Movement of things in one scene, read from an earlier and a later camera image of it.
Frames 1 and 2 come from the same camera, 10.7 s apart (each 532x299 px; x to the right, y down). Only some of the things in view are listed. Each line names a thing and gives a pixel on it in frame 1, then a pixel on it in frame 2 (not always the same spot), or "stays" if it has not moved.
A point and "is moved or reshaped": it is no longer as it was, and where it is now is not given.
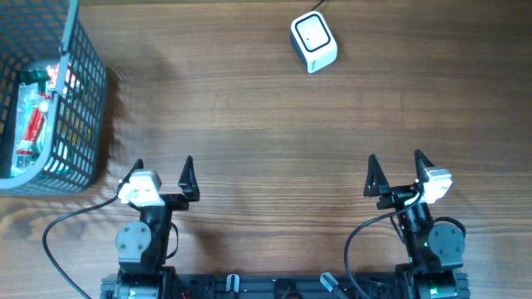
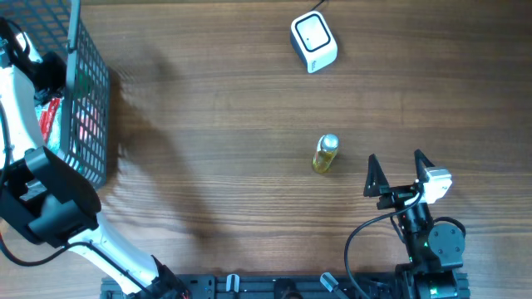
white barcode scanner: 313,41 stays
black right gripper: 394,194 stays
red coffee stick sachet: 34,123 is moved or reshaped
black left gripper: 178,203 -> 59,66
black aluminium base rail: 279,286 stays
